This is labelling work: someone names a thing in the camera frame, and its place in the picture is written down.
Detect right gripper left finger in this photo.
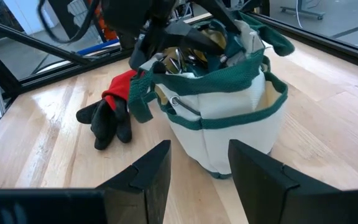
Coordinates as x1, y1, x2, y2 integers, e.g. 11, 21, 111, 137
96, 139, 172, 224

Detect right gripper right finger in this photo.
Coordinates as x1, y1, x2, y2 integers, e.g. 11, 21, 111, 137
228, 139, 300, 224

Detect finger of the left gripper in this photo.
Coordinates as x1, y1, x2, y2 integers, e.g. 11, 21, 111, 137
163, 20, 225, 55
194, 0, 241, 34

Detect steel hand rake wooden handle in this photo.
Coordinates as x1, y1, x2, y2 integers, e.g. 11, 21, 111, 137
158, 46, 198, 75

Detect green-handled pruning shears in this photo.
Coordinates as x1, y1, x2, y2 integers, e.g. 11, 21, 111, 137
194, 34, 241, 74

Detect beige green-trimmed gardening bag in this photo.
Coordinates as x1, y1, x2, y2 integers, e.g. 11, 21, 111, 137
127, 11, 295, 180

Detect red black gardening gloves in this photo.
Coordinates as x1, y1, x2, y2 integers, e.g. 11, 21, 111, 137
75, 70, 145, 151

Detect grey steel table foot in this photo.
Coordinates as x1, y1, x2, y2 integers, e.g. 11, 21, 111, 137
280, 0, 326, 21

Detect white cable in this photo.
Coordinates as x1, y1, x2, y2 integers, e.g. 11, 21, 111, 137
295, 0, 358, 53

